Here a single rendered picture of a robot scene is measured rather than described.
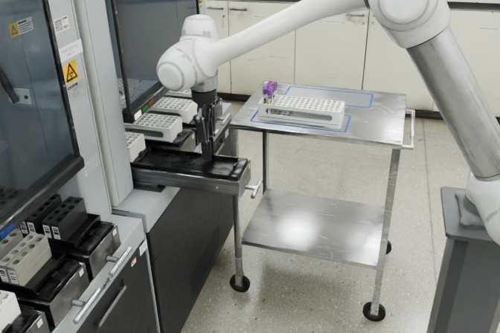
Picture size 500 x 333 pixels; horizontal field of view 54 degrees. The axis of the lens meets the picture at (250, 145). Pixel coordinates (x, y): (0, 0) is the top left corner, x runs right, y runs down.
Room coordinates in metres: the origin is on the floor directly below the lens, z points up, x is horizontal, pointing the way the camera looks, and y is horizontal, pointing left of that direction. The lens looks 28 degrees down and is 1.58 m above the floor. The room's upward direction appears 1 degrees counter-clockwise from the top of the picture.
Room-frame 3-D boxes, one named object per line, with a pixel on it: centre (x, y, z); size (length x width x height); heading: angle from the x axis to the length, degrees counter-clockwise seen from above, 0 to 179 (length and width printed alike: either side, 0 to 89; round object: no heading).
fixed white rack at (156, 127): (1.55, 0.39, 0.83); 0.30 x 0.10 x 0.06; 74
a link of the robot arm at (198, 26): (1.35, 0.14, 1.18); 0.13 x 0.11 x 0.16; 166
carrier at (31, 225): (1.01, 0.51, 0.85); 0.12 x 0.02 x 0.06; 164
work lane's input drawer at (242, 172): (1.37, 0.32, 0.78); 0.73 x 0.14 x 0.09; 74
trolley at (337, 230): (1.71, -0.28, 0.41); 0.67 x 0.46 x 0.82; 72
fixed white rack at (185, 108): (1.69, 0.35, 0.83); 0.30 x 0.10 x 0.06; 74
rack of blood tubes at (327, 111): (1.62, -0.19, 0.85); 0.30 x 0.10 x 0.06; 72
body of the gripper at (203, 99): (1.36, 0.13, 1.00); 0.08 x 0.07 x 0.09; 164
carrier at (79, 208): (0.99, 0.45, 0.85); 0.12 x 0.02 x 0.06; 164
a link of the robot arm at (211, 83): (1.36, 0.13, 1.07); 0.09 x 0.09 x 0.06
